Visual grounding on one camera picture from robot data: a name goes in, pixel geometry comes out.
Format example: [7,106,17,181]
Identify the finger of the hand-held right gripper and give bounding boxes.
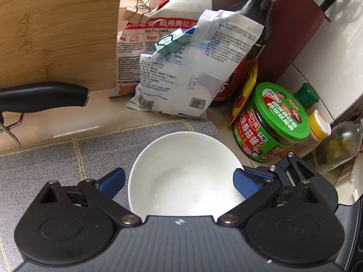
[243,151,314,187]

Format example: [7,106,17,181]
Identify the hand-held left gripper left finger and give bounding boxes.
[39,168,142,227]

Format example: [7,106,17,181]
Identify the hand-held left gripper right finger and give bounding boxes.
[217,168,316,228]

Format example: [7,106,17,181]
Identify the white bowl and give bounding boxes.
[128,131,245,217]

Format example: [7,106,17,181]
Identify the grey blue checked towel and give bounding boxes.
[0,120,224,272]

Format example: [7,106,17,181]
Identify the green lid sauce jar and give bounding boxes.
[233,82,311,163]

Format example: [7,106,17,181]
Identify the yellow lid spice jar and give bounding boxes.
[301,110,332,153]

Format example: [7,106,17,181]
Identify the cloudy glass bottle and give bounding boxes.
[315,120,363,173]

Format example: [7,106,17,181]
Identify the yellow red packet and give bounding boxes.
[228,61,259,131]

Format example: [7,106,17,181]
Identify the small green cap bottle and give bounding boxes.
[293,83,320,111]

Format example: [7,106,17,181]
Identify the white printed packet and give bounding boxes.
[127,9,265,119]

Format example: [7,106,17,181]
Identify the red white packet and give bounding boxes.
[109,0,213,98]

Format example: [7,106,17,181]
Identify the dark red knife block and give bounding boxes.
[257,0,331,85]

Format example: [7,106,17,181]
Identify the teal binder clip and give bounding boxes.
[155,32,190,61]

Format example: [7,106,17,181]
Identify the dark soy sauce bottle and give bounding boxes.
[211,0,277,107]

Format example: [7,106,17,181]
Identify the bamboo cutting board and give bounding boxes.
[0,0,123,91]

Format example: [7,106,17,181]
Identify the beige binder clip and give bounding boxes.
[123,0,151,23]

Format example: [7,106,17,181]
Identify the black handle kitchen cleaver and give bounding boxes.
[0,82,90,113]

